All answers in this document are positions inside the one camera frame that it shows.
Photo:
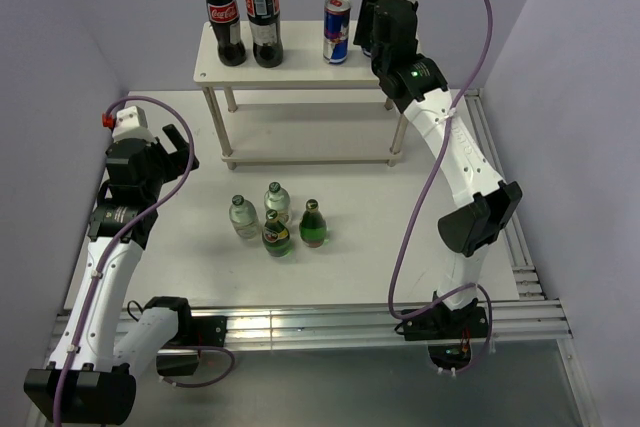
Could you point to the green bottle colourful label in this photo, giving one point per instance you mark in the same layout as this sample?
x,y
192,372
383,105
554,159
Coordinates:
x,y
275,235

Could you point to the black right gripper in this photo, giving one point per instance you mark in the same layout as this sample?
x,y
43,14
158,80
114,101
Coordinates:
x,y
414,5

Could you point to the Coca-Cola glass bottle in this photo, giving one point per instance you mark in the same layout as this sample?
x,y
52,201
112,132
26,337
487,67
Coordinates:
x,y
225,21

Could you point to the dark cola bottle red label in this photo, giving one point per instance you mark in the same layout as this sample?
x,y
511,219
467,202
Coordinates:
x,y
264,22

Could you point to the white two-tier shelf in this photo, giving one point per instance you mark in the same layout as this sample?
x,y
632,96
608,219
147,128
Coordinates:
x,y
304,111

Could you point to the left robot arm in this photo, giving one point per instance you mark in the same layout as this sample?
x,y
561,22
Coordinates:
x,y
91,378

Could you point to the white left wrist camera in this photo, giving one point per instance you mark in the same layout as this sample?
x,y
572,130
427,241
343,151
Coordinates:
x,y
129,123

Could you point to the green bottle gold cap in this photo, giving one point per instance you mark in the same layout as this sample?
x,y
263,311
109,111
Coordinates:
x,y
312,227

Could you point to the clear Chang soda bottle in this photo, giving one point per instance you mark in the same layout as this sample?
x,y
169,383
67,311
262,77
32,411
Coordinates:
x,y
243,217

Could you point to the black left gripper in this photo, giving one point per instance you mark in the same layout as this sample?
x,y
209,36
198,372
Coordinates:
x,y
174,163

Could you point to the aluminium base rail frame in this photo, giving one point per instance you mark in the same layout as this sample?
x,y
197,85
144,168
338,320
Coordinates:
x,y
451,352

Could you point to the clear glass soda bottle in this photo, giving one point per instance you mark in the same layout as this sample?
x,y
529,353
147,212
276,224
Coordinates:
x,y
277,198

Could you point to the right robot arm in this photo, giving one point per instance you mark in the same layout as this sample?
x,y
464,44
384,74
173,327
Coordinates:
x,y
415,87

